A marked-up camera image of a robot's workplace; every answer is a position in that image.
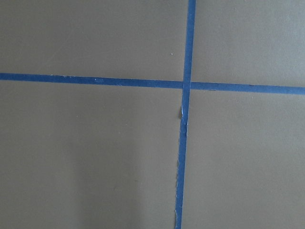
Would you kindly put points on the long blue tape strip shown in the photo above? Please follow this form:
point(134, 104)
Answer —
point(183, 134)

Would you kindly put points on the crossing blue tape strip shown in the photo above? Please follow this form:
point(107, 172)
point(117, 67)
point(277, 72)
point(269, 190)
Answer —
point(268, 89)

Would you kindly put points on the brown paper table cover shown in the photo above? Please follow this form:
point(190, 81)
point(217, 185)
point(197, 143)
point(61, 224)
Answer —
point(83, 156)

